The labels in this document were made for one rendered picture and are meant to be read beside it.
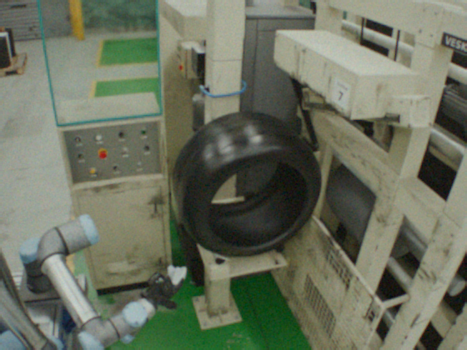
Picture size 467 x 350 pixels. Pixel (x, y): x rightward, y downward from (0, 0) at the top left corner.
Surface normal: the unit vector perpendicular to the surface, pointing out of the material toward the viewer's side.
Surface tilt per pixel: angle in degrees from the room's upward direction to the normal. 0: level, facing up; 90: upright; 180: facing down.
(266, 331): 0
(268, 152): 80
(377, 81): 90
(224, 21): 90
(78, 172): 90
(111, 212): 90
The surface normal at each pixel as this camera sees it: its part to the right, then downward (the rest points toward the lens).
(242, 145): 0.04, -0.22
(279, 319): 0.04, -0.84
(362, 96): 0.29, 0.52
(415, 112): 0.29, 0.23
